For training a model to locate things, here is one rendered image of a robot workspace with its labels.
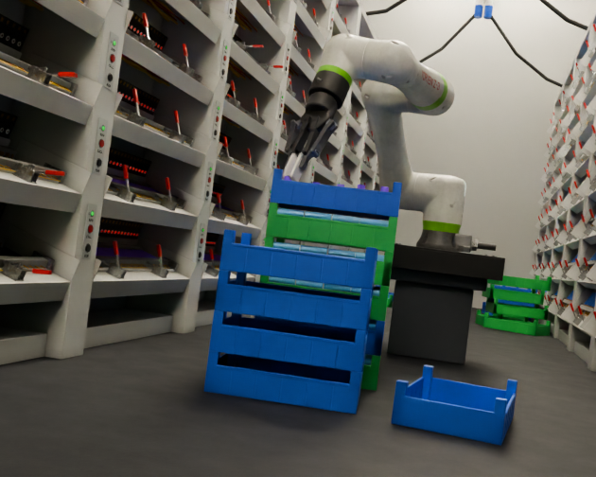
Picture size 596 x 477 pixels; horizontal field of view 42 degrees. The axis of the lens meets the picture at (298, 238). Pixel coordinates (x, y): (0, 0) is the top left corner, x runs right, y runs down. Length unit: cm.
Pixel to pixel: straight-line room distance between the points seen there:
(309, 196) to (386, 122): 69
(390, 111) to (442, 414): 118
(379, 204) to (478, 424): 58
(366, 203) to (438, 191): 82
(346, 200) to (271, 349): 45
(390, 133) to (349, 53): 56
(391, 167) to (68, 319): 124
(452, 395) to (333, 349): 36
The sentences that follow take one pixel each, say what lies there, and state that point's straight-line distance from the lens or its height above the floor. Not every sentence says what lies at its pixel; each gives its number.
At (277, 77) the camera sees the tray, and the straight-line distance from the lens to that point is 310.
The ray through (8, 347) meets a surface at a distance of 165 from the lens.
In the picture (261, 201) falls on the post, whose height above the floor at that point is 47.
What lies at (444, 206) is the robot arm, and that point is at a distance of 257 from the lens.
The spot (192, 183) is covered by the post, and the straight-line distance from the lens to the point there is 238.
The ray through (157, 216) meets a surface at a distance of 210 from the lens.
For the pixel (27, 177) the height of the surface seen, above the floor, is 37.
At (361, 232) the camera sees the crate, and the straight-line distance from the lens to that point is 178.
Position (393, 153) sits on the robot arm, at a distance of 251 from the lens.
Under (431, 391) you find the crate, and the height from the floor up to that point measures 2.
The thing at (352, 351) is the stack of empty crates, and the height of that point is 12.
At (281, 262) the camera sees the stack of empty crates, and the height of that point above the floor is 27.
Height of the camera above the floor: 30
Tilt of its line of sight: 1 degrees up
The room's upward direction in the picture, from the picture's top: 7 degrees clockwise
